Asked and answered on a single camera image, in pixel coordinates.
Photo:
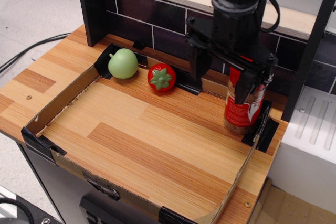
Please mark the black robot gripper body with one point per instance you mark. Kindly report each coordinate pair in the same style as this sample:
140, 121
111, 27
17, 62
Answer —
234, 33

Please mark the taped cardboard fence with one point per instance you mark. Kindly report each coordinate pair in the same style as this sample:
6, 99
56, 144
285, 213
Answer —
122, 144

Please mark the red lidded spice bottle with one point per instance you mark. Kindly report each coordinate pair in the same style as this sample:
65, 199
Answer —
241, 118

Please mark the red toy tomato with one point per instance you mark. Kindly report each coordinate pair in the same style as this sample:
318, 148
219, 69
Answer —
161, 77

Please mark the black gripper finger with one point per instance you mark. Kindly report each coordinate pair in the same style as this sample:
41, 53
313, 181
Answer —
200, 60
247, 87

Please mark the green toy apple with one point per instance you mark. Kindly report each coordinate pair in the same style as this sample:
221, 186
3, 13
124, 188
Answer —
123, 64

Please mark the black panel under table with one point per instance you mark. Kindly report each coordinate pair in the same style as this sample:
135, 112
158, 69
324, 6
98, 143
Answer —
98, 213

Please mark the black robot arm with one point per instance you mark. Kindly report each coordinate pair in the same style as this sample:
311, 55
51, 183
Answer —
232, 36

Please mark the white drainboard unit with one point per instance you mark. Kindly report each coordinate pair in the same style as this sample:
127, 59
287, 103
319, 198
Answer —
305, 162

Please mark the black base with cable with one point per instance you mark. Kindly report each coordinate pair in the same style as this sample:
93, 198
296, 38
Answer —
24, 212

